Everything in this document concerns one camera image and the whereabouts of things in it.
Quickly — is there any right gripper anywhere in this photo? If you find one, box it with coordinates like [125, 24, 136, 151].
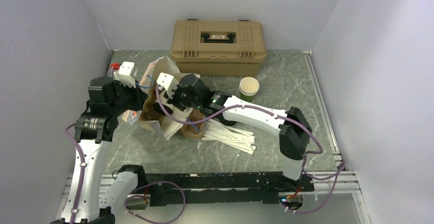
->
[164, 82, 201, 112]

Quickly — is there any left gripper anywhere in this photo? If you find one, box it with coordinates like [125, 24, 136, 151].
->
[109, 78, 148, 116]

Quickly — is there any paper bag with blue handles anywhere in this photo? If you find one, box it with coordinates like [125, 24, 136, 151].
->
[121, 56, 187, 140]

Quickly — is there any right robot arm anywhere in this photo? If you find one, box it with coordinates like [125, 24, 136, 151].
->
[162, 74, 312, 191]

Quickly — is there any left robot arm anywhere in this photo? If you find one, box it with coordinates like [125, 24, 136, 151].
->
[55, 76, 147, 223]

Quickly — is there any tan plastic toolbox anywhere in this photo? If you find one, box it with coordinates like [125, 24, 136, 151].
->
[170, 19, 267, 77]

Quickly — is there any black cup lid stack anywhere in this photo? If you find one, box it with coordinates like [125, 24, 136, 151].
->
[220, 119, 236, 126]

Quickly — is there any green paper cup stack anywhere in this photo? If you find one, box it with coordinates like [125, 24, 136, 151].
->
[239, 77, 260, 102]

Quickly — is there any pile of wrapped straws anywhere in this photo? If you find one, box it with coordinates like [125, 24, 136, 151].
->
[201, 120, 256, 155]

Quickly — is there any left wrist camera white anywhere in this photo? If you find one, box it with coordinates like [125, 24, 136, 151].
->
[110, 61, 138, 88]

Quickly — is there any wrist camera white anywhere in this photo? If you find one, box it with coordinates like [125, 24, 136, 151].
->
[157, 72, 178, 99]
[110, 61, 138, 88]

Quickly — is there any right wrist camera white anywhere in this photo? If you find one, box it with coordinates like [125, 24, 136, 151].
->
[157, 72, 178, 99]

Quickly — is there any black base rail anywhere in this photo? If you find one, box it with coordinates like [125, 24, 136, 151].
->
[132, 171, 314, 207]

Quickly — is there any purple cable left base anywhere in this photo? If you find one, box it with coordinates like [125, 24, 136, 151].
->
[124, 181, 186, 224]

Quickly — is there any purple cable base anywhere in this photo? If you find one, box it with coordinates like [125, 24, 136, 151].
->
[124, 181, 186, 224]
[279, 148, 347, 215]

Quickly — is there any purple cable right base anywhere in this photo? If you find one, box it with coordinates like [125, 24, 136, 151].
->
[279, 148, 347, 215]

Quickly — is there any aluminium side rail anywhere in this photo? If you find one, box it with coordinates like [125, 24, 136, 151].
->
[302, 50, 360, 196]

